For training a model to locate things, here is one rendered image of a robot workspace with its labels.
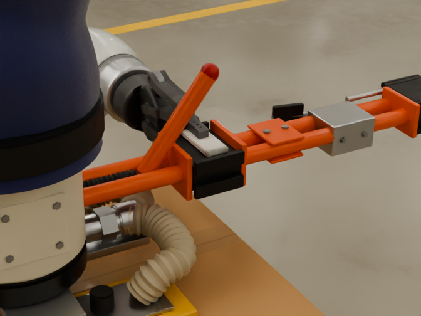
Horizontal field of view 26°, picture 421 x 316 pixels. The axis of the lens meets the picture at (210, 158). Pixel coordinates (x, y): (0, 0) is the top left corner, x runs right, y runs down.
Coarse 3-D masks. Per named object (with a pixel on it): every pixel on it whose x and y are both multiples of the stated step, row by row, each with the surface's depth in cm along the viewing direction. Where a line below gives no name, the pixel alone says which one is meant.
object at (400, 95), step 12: (396, 84) 130; (408, 84) 130; (420, 84) 130; (384, 96) 129; (396, 96) 127; (408, 96) 126; (420, 96) 126; (396, 108) 128; (408, 108) 125; (420, 108) 126; (408, 120) 126; (420, 120) 127; (408, 132) 126; (420, 132) 127
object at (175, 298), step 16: (96, 288) 104; (112, 288) 104; (176, 288) 109; (80, 304) 105; (96, 304) 103; (112, 304) 104; (128, 304) 105; (144, 304) 105; (160, 304) 106; (176, 304) 106
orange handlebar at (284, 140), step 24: (312, 120) 123; (384, 120) 124; (264, 144) 116; (288, 144) 117; (312, 144) 119; (96, 168) 110; (120, 168) 111; (168, 168) 110; (96, 192) 106; (120, 192) 107
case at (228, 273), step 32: (160, 192) 133; (192, 224) 125; (224, 224) 125; (128, 256) 118; (224, 256) 118; (256, 256) 118; (192, 288) 112; (224, 288) 112; (256, 288) 112; (288, 288) 112
